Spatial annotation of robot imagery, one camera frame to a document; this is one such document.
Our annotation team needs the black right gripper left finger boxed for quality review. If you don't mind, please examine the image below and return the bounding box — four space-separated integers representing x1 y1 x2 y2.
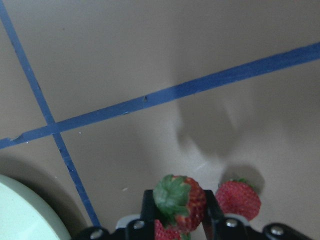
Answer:
124 189 157 240

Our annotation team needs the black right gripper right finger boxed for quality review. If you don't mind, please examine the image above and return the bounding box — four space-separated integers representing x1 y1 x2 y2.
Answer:
202 190 250 240

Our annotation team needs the red strawberry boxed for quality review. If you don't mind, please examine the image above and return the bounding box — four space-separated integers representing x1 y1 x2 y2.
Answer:
154 219 191 240
215 178 262 221

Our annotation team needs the strawberry with green top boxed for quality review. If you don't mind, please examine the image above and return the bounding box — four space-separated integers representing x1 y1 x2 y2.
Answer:
152 174 207 234

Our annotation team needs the light green plate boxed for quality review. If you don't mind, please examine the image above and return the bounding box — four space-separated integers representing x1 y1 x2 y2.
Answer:
0 175 71 240

